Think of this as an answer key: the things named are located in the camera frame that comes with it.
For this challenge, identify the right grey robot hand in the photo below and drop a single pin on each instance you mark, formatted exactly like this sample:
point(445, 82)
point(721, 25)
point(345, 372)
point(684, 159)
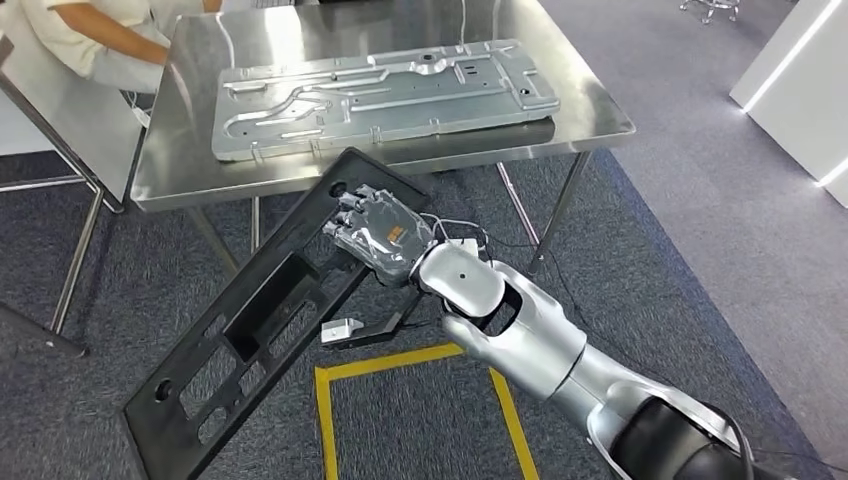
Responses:
point(387, 238)

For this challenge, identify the black plastic panel part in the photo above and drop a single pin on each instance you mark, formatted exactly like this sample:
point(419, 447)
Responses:
point(298, 225)

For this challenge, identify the person's forearm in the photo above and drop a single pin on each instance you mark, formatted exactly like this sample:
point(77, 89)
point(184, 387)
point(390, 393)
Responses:
point(112, 36)

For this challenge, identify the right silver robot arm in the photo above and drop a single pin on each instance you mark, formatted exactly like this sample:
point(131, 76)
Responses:
point(530, 331)

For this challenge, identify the stainless steel workbench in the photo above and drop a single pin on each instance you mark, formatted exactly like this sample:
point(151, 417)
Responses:
point(185, 152)

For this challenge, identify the stamped silver metal plate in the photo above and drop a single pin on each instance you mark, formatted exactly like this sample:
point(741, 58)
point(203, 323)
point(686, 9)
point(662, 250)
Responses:
point(397, 99)

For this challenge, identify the yellow floor tape square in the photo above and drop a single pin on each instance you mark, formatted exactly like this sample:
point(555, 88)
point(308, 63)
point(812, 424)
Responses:
point(322, 424)

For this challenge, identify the steel side table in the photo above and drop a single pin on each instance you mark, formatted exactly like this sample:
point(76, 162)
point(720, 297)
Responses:
point(99, 146)

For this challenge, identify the dark flat floor object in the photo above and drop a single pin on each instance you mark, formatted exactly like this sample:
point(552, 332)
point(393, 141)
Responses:
point(33, 334)

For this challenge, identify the person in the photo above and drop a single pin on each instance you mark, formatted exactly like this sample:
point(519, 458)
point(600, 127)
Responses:
point(60, 33)

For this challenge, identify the black stool with chrome base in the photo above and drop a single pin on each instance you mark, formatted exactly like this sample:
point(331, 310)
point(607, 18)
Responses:
point(712, 8)

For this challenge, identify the white display cabinet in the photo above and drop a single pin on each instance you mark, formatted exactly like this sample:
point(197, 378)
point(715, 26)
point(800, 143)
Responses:
point(808, 99)

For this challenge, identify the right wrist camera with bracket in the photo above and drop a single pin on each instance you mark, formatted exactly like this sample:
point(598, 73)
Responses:
point(341, 330)

